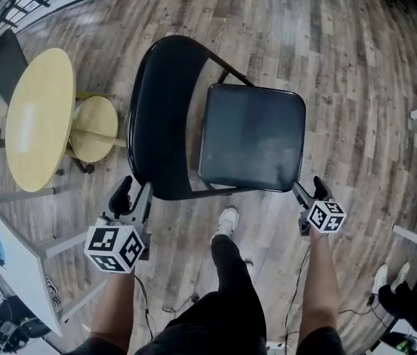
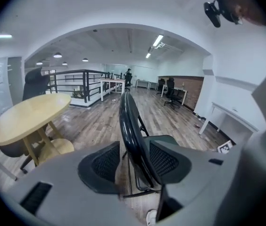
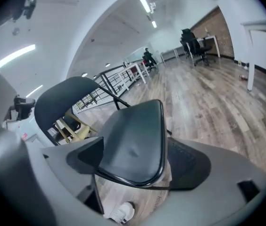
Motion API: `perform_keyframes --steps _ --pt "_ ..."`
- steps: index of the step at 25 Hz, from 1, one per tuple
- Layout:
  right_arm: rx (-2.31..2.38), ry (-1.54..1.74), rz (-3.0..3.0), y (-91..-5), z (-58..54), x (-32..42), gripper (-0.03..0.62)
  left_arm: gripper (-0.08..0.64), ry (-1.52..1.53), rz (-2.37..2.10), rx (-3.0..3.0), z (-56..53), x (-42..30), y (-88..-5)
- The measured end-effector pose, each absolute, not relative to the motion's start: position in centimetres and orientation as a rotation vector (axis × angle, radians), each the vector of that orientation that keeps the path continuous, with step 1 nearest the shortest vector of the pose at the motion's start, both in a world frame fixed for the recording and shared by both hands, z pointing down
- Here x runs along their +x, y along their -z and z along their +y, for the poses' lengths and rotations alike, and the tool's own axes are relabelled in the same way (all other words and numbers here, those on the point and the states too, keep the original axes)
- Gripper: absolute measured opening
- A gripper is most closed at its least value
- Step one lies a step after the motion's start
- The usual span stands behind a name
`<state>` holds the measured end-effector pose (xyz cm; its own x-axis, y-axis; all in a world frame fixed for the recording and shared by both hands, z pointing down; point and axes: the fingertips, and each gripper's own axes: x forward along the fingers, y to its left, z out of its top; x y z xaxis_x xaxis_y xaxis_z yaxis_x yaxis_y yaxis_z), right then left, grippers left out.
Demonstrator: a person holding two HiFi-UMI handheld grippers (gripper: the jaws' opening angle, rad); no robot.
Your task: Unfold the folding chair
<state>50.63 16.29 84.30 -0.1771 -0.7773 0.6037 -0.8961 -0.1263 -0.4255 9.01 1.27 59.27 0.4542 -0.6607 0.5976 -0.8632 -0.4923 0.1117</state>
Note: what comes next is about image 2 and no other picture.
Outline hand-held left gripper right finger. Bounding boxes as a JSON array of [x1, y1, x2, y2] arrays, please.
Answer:
[[149, 140, 192, 185]]

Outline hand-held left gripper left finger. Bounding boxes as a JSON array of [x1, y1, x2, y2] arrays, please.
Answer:
[[77, 141, 121, 195]]

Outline head-worn black camera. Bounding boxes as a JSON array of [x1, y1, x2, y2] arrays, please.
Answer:
[[203, 0, 222, 28]]

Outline round wooden table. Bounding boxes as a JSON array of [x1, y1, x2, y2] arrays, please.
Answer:
[[0, 93, 75, 167]]

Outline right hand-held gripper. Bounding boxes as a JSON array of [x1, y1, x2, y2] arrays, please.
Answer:
[[216, 139, 234, 155]]

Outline black metal railing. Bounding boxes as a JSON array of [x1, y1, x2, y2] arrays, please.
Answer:
[[41, 69, 122, 104]]

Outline long white desk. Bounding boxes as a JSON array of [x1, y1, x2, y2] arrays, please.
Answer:
[[199, 101, 260, 139]]

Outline person's face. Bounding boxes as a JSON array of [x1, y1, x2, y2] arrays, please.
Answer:
[[226, 0, 266, 27]]

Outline black curved-back chair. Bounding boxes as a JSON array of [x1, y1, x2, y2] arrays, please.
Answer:
[[119, 91, 180, 199]]

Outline white desk by railing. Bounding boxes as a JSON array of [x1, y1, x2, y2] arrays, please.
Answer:
[[99, 78, 126, 102]]

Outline person's left white shoe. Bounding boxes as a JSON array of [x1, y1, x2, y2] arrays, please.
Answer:
[[145, 209, 158, 226]]

